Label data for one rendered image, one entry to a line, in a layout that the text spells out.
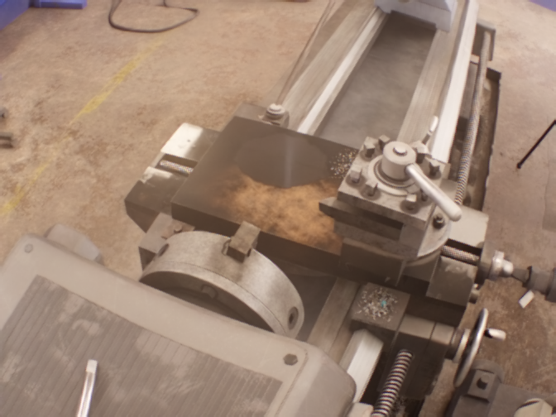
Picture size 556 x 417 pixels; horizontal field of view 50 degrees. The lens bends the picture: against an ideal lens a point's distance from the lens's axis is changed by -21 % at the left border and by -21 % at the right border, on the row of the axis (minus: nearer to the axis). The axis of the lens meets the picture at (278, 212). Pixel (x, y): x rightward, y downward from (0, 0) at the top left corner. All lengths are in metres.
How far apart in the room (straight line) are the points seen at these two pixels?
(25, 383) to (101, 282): 0.20
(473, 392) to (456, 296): 0.73
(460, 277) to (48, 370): 0.99
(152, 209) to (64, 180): 1.52
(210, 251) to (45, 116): 2.57
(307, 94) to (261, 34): 2.00
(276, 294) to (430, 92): 1.18
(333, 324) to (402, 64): 1.21
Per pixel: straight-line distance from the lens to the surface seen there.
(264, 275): 1.02
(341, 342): 1.40
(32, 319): 0.82
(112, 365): 0.76
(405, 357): 1.51
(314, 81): 2.03
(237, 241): 1.01
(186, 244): 1.04
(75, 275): 0.85
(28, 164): 3.22
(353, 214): 1.26
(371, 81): 2.27
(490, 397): 2.15
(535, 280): 1.58
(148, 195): 1.61
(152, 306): 0.80
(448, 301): 1.44
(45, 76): 3.88
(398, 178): 1.24
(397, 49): 2.50
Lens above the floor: 1.97
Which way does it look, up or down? 45 degrees down
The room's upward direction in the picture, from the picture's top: 3 degrees clockwise
